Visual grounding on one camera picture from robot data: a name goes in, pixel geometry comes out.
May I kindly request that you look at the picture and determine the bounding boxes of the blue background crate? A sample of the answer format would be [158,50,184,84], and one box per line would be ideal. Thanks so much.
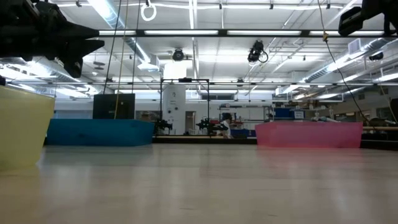
[232,128,257,138]

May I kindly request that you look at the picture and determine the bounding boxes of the white ceiling air vent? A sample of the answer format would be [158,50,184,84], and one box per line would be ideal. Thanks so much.
[347,37,362,55]

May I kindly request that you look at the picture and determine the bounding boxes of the black ceiling device with loop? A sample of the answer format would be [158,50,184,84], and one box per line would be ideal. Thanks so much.
[247,39,269,65]

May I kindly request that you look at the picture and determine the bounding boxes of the yellow translucent plastic bin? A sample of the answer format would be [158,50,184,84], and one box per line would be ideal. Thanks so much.
[0,86,56,170]

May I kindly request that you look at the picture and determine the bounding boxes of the person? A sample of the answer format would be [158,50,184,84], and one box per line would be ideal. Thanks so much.
[216,112,234,139]

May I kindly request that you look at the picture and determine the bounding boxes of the blue plastic bin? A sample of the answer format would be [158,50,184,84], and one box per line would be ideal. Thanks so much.
[46,119,155,147]

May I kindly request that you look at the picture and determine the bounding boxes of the black round ceiling camera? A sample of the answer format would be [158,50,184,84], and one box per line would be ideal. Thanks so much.
[172,47,185,62]

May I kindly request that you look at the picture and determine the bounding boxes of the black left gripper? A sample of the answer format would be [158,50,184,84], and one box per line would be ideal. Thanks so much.
[12,0,105,78]

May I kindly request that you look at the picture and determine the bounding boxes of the white cable loop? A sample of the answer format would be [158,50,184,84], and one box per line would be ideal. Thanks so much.
[140,1,157,22]

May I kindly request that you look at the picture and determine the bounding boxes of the black metal frame rack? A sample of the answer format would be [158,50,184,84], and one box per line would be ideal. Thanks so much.
[159,78,211,136]

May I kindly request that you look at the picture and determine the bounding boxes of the pink translucent plastic bin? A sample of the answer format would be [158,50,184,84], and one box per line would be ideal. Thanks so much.
[254,121,364,149]

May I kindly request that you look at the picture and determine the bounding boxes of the black monitor back panel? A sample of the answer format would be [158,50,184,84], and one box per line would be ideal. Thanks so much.
[92,93,136,120]

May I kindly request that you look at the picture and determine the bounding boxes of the black hanging cable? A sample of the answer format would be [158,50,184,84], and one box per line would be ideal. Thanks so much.
[131,0,141,94]
[103,0,123,94]

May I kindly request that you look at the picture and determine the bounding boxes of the white column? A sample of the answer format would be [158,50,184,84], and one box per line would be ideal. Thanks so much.
[162,83,187,136]

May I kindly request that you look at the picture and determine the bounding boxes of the overhead light bar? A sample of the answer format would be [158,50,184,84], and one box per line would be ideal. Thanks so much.
[93,29,398,39]

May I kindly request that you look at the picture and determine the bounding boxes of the hanging cable with yellow tie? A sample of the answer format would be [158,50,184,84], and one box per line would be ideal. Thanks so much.
[317,0,379,128]

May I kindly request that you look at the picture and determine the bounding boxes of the blue shelf storage bins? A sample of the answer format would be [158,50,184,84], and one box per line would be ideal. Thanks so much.
[273,107,305,120]

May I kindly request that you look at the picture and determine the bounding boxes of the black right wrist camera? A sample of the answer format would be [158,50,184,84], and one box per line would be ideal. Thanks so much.
[338,6,364,38]

